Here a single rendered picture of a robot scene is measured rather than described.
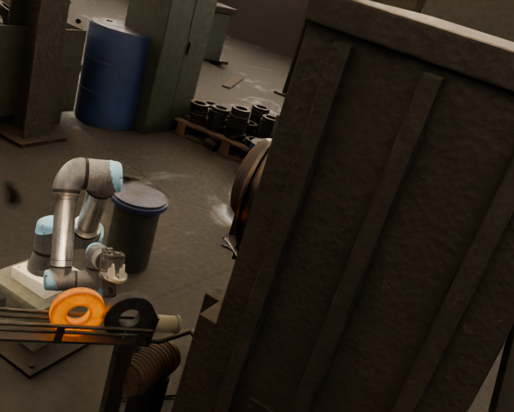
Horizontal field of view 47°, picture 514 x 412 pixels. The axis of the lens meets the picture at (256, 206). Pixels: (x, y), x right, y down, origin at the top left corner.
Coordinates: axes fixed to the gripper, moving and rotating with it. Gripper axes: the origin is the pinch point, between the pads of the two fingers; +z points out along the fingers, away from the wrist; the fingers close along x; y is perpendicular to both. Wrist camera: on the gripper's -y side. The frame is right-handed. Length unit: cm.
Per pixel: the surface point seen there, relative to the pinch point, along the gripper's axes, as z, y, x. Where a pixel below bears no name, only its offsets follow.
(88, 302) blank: 18.4, -0.4, -14.2
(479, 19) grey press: -106, 149, 255
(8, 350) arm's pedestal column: -71, -50, -22
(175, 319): 15.6, -7.4, 14.3
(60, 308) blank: 17.7, -2.4, -21.6
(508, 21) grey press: -93, 148, 268
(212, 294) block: 20.9, 2.1, 23.6
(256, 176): 30, 41, 28
